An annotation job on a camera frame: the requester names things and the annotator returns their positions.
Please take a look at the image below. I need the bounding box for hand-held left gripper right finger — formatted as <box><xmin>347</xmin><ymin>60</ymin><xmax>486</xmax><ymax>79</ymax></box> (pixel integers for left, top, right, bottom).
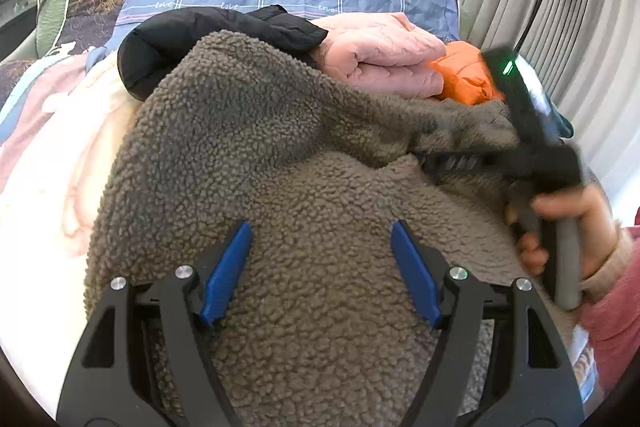
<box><xmin>390</xmin><ymin>220</ymin><xmax>586</xmax><ymax>427</ymax></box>

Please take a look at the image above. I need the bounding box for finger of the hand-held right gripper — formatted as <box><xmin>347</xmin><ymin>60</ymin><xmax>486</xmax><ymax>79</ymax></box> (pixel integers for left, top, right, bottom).
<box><xmin>414</xmin><ymin>146</ymin><xmax>508</xmax><ymax>185</ymax></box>

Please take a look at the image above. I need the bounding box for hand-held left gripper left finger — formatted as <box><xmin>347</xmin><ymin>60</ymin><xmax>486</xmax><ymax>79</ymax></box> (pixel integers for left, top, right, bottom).
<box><xmin>56</xmin><ymin>221</ymin><xmax>253</xmax><ymax>427</ymax></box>

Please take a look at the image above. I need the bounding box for brown fleece jacket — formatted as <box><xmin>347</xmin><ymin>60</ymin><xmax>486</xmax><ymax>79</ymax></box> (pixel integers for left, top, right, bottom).
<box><xmin>82</xmin><ymin>29</ymin><xmax>601</xmax><ymax>427</ymax></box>

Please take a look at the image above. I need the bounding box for person's right forearm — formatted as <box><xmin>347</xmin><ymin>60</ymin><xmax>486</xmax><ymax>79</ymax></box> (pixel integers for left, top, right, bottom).
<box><xmin>575</xmin><ymin>227</ymin><xmax>640</xmax><ymax>388</ymax></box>

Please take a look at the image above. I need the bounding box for person's right hand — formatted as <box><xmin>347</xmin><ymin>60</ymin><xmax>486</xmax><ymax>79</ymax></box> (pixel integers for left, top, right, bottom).
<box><xmin>515</xmin><ymin>182</ymin><xmax>621</xmax><ymax>283</ymax></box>

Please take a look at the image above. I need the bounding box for orange puffer jacket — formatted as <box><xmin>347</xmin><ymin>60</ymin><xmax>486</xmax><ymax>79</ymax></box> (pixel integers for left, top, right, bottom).
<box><xmin>425</xmin><ymin>42</ymin><xmax>506</xmax><ymax>105</ymax></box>

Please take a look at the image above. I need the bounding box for white pleated curtain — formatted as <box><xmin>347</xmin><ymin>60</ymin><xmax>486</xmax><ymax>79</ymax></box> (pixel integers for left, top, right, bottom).
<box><xmin>460</xmin><ymin>0</ymin><xmax>640</xmax><ymax>228</ymax></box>

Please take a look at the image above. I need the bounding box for pink quilted jacket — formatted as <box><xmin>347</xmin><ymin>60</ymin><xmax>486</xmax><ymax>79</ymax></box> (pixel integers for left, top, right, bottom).
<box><xmin>312</xmin><ymin>12</ymin><xmax>447</xmax><ymax>100</ymax></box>

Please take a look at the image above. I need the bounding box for black puffer jacket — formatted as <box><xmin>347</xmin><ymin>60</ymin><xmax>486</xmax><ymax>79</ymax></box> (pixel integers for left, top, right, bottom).
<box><xmin>117</xmin><ymin>4</ymin><xmax>329</xmax><ymax>102</ymax></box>

